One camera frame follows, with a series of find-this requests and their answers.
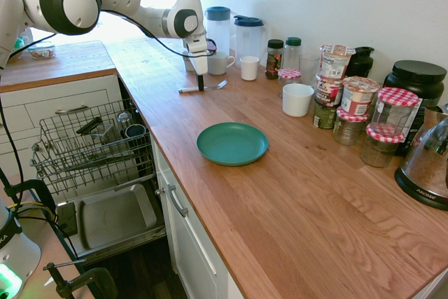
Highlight glass jar checkered lid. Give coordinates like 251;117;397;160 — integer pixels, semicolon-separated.
332;106;370;146
360;124;405;169

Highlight white cabinet door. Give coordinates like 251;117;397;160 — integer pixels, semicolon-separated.
153;141;228;299

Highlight open grey dishwasher door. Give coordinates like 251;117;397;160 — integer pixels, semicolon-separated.
55;183;167;265

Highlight silver fork white handle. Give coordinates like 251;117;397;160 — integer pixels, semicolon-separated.
178;80;228;95

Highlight spice jar black lid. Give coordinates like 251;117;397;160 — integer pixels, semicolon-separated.
265;39;284;80

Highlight small jar checkered lid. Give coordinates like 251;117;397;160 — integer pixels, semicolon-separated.
277;68;302;99

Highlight white ribbed cup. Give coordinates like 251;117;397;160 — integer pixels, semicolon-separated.
239;55;260;81

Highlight black screw clamp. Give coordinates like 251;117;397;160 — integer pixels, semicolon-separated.
42;258;118;299

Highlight wide white mug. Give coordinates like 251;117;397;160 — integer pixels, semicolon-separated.
281;83;315;117

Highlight white ice cream tub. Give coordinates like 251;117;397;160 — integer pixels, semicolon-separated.
320;44;357;80

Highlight white drawer front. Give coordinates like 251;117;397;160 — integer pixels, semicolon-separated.
0;75;122;146

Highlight spice jar green lid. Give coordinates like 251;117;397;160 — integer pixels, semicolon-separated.
283;36;302;71

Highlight black kitchen utensil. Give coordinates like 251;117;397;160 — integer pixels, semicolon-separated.
76;116;103;136

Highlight black shaker bottle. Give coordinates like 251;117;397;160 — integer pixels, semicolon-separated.
344;46;375;78

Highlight stainless steel electric kettle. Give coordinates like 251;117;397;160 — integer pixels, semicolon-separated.
394;103;448;211

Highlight large jar checkered lid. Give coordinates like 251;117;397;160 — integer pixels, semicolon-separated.
370;87;420;137

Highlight short pitcher blue lid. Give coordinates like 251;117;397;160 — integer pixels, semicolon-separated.
233;15;269;64

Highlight black C clamp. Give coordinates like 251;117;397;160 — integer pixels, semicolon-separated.
0;169;57;223

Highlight dark blue cup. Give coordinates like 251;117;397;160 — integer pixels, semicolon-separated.
125;123;146;139

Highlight tall pitcher blue lid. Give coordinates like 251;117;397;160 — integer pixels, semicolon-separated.
204;6;232;58

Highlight black protein powder tub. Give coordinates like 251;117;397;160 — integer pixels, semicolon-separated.
383;60;448;156

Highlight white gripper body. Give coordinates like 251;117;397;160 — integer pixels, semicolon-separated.
184;34;210;77

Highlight yellow cables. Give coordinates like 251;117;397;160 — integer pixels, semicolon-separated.
6;201;57;223

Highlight metal cabinet door handle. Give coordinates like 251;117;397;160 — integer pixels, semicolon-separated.
155;183;189;218

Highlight clear food container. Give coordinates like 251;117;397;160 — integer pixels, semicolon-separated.
27;43;57;59

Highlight wire dishwasher rack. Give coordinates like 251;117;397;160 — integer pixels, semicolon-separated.
29;98;157;197

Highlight green ice cream tub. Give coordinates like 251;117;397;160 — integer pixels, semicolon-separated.
312;99;339;130

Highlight red brown ice cream tub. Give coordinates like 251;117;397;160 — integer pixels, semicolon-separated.
315;74;344;107

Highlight food container green lid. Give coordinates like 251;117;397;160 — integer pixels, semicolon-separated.
13;35;29;59

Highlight clear drinking glass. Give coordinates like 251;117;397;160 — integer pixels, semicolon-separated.
299;53;321;86

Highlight white mug with handle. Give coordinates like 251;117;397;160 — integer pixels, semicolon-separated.
207;51;236;76

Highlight teal plastic plate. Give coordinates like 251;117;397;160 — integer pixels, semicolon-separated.
196;122;270;167

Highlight metal drawer handle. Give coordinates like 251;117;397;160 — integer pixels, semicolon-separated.
55;104;90;115

